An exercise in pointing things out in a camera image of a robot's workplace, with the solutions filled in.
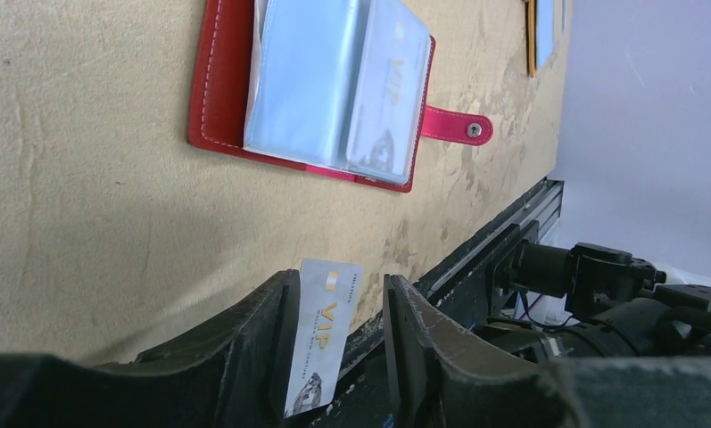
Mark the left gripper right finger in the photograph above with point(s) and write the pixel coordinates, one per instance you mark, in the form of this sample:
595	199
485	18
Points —
440	374

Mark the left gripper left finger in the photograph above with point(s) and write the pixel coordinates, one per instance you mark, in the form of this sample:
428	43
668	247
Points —
230	371

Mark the white VIP card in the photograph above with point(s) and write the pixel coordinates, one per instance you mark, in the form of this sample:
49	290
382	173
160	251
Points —
328	299

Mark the red card holder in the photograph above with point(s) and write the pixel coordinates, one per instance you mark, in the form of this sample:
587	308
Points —
334	88

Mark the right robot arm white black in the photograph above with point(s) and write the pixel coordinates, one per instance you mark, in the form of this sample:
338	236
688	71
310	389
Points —
593	301

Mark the open brown card holder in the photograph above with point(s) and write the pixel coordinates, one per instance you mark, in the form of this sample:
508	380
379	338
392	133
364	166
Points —
545	24

